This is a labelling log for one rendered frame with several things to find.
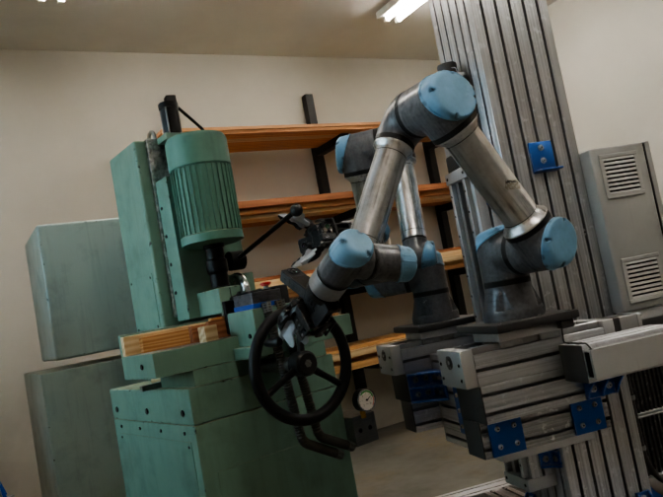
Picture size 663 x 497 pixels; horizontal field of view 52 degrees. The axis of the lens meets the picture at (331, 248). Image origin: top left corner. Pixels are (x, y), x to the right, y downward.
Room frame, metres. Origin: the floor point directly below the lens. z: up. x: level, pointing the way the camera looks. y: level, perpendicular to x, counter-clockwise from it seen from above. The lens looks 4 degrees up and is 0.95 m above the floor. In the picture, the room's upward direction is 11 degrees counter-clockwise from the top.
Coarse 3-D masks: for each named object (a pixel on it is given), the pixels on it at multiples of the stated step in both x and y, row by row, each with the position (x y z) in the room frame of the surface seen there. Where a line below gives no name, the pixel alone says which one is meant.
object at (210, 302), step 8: (224, 288) 1.84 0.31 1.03; (232, 288) 1.86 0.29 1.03; (240, 288) 1.87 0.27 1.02; (200, 296) 1.92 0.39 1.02; (208, 296) 1.88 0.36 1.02; (216, 296) 1.85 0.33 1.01; (224, 296) 1.84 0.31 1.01; (200, 304) 1.93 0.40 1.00; (208, 304) 1.89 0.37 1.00; (216, 304) 1.85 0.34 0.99; (200, 312) 1.93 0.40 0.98; (208, 312) 1.90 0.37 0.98; (216, 312) 1.86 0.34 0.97
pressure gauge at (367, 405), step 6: (360, 390) 1.87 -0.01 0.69; (366, 390) 1.87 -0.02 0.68; (372, 390) 1.88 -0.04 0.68; (354, 396) 1.87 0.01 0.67; (360, 396) 1.86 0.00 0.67; (366, 396) 1.87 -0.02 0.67; (372, 396) 1.88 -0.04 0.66; (354, 402) 1.86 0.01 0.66; (360, 402) 1.86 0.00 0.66; (366, 402) 1.87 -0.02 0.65; (372, 402) 1.88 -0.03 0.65; (360, 408) 1.86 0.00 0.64; (366, 408) 1.87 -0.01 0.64; (372, 408) 1.88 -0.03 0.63; (360, 414) 1.89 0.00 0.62
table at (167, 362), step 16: (336, 320) 1.92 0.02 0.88; (160, 352) 1.60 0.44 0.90; (176, 352) 1.62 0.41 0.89; (192, 352) 1.65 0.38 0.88; (208, 352) 1.67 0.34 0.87; (224, 352) 1.70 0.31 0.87; (240, 352) 1.68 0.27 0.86; (272, 352) 1.67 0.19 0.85; (128, 368) 1.72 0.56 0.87; (144, 368) 1.63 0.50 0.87; (160, 368) 1.59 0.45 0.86; (176, 368) 1.62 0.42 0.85; (192, 368) 1.64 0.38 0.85
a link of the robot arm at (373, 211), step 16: (384, 128) 1.53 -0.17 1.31; (400, 128) 1.51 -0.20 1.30; (384, 144) 1.53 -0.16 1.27; (400, 144) 1.52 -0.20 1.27; (416, 144) 1.56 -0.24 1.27; (384, 160) 1.51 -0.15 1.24; (400, 160) 1.52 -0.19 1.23; (368, 176) 1.52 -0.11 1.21; (384, 176) 1.50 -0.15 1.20; (400, 176) 1.52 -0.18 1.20; (368, 192) 1.49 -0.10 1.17; (384, 192) 1.49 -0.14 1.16; (368, 208) 1.48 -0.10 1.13; (384, 208) 1.48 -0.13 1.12; (352, 224) 1.49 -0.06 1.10; (368, 224) 1.47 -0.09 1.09; (384, 224) 1.49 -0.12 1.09; (352, 288) 1.48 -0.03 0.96
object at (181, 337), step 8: (152, 336) 1.75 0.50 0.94; (160, 336) 1.76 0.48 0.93; (168, 336) 1.77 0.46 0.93; (176, 336) 1.79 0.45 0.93; (184, 336) 1.80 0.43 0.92; (144, 344) 1.73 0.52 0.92; (152, 344) 1.75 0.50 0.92; (160, 344) 1.76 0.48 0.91; (168, 344) 1.77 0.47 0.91; (176, 344) 1.79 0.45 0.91; (184, 344) 1.80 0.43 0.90; (144, 352) 1.73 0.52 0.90
